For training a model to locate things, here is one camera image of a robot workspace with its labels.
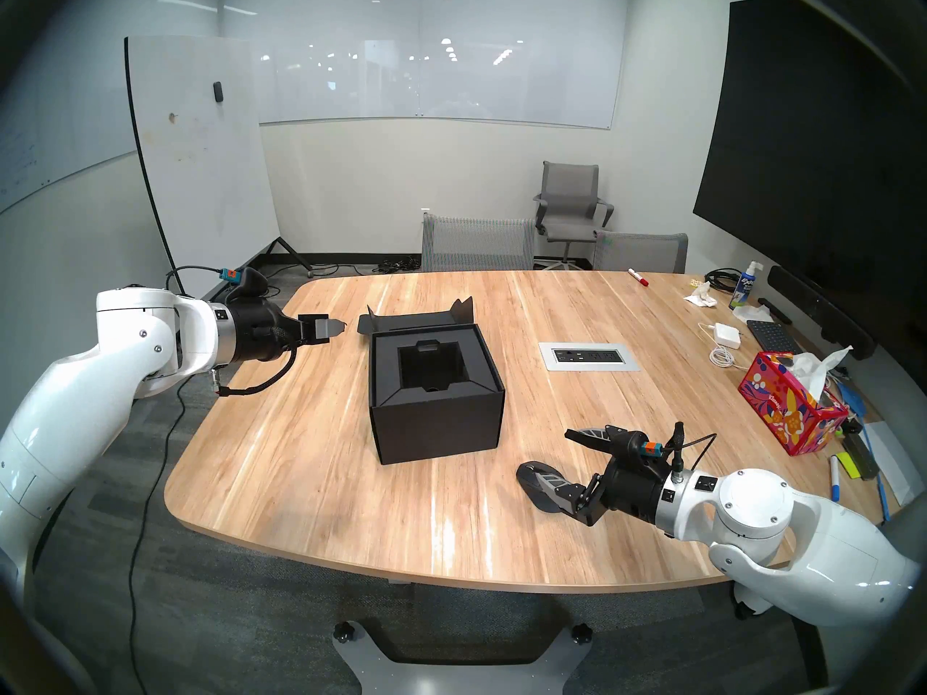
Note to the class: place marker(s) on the Expo cleaner spray bottle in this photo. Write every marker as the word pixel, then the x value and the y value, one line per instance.
pixel 744 289

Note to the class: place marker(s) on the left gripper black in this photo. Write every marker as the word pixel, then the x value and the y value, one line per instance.
pixel 264 331

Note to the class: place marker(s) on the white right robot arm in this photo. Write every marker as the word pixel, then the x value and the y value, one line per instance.
pixel 797 549

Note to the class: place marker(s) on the yellow sticky note pad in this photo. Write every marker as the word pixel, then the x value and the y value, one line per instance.
pixel 849 465

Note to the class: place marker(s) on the wide glass wall whiteboard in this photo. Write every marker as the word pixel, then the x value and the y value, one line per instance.
pixel 434 85

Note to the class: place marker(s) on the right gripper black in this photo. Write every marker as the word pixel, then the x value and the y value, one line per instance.
pixel 630 487

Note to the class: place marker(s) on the grey ribbed mesh chair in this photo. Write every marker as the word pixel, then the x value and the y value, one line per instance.
pixel 478 245

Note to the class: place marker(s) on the colourful Kleenex tissue box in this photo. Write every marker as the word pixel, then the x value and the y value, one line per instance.
pixel 786 411

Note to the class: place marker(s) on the crumpled white tissue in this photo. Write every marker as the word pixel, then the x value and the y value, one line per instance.
pixel 701 297

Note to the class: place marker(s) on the black video bar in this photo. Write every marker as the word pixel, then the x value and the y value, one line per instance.
pixel 818 310

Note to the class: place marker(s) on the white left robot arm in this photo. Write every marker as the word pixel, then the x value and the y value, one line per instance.
pixel 72 397

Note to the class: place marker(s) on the black cardboard box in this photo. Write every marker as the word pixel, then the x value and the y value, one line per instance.
pixel 434 426

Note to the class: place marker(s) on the black keyboard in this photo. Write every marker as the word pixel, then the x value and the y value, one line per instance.
pixel 773 337

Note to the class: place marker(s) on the white power adapter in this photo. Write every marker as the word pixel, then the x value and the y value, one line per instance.
pixel 726 335

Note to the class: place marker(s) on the white tissue sheet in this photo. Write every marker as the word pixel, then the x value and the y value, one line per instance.
pixel 815 371

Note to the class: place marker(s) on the grey plain mesh chair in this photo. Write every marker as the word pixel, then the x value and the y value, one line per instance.
pixel 641 253

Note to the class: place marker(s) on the red whiteboard marker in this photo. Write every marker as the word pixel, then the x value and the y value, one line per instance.
pixel 637 277

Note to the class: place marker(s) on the black Logitech computer mouse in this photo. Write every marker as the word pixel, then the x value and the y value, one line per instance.
pixel 527 473

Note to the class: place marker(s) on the blue whiteboard marker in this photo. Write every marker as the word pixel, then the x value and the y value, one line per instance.
pixel 835 480

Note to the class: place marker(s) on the large black wall television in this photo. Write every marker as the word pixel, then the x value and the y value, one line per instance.
pixel 811 158

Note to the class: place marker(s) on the blue flat packet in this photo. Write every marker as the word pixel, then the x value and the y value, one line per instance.
pixel 851 400

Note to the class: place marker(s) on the grey office chair with armrests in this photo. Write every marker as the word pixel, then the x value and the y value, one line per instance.
pixel 568 201

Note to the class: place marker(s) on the mobile whiteboard on black stand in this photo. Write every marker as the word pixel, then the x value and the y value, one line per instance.
pixel 195 158

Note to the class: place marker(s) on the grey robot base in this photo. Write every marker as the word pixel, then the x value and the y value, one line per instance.
pixel 449 675

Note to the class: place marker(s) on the black whiteboard eraser block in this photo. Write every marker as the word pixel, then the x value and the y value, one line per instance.
pixel 862 451

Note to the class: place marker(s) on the flat white paper towel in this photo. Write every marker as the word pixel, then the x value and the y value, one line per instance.
pixel 753 313

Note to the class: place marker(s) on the silver table power outlet panel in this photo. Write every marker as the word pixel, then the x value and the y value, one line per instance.
pixel 588 356

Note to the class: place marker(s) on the glass wall whiteboard with scribbles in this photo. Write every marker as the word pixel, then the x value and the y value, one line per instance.
pixel 58 121

